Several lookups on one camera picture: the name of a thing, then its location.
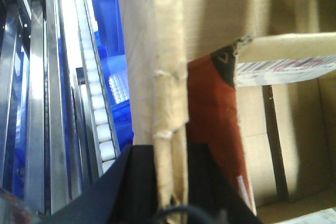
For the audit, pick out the plain brown cardboard box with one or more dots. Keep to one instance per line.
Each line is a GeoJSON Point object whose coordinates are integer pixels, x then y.
{"type": "Point", "coordinates": [157, 73]}

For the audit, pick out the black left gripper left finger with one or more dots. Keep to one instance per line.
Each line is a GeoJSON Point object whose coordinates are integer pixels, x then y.
{"type": "Point", "coordinates": [126, 193]}

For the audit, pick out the stainless steel shelf rack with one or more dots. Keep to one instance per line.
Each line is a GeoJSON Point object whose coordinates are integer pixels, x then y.
{"type": "Point", "coordinates": [47, 150]}

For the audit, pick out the white barcode shipping label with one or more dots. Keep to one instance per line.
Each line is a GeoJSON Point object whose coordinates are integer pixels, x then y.
{"type": "Point", "coordinates": [282, 71]}

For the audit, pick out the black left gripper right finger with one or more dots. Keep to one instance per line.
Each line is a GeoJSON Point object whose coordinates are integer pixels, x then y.
{"type": "Point", "coordinates": [209, 189]}

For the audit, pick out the blue plastic bin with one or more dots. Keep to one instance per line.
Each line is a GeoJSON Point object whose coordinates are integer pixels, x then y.
{"type": "Point", "coordinates": [110, 42]}

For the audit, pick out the white roller conveyor track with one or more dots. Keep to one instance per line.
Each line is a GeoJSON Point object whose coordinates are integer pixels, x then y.
{"type": "Point", "coordinates": [104, 133]}

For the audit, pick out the cardboard box with red print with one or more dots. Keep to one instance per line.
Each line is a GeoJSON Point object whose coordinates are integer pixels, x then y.
{"type": "Point", "coordinates": [288, 130]}

